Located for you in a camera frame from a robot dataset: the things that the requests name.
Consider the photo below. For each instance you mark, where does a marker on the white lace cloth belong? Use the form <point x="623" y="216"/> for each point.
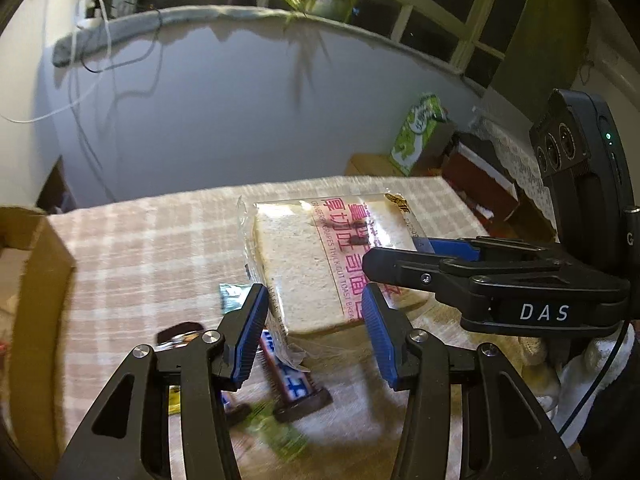
<point x="520" y="165"/>

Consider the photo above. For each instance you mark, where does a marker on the white power strip with chargers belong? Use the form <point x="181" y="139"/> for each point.
<point x="90" y="17"/>

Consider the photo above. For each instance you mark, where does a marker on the dark chocolate bar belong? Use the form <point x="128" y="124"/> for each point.
<point x="180" y="335"/>
<point x="295" y="385"/>

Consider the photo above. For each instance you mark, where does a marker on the yellow candy packet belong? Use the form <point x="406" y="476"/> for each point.
<point x="173" y="400"/>

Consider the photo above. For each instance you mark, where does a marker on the green printed bag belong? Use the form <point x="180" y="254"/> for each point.
<point x="412" y="140"/>

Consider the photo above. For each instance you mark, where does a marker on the white window frame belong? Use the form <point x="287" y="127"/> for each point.
<point x="409" y="15"/>

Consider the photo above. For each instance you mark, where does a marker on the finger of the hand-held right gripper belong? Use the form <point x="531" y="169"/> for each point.
<point x="450" y="247"/>
<point x="400" y="270"/>

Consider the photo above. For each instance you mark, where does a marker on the cardboard box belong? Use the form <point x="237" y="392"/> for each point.
<point x="50" y="260"/>

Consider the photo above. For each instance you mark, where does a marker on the plaid tablecloth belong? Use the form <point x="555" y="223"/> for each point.
<point x="150" y="260"/>

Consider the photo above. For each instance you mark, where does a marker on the green white candy packet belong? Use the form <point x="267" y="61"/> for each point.
<point x="232" y="297"/>

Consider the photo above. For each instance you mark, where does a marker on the red box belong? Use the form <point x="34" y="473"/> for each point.
<point x="475" y="180"/>

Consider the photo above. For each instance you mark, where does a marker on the toast bread packet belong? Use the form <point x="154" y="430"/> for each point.
<point x="295" y="260"/>

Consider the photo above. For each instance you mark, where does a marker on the white fluffy cloth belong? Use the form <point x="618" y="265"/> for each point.
<point x="575" y="385"/>

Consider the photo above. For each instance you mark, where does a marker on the brown carton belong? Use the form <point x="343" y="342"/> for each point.
<point x="370" y="164"/>

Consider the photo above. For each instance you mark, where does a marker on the dark curtain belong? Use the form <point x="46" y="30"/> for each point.
<point x="550" y="35"/>

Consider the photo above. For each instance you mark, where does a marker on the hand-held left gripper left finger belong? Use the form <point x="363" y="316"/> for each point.
<point x="250" y="340"/>

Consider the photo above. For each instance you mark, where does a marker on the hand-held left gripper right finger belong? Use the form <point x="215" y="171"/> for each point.
<point x="382" y="345"/>

